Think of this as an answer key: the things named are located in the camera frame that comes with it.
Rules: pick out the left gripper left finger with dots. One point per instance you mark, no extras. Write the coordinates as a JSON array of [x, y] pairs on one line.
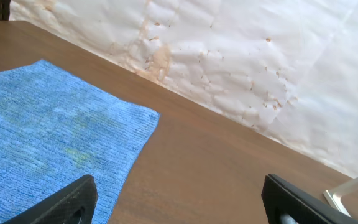
[[67, 202]]

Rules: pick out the white and blue stand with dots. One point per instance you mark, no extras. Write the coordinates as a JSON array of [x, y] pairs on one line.
[[346, 188]]

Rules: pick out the blue cloth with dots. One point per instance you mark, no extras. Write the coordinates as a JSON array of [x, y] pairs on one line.
[[48, 130]]

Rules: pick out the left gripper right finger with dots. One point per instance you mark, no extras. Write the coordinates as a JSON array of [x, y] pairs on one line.
[[294, 199]]

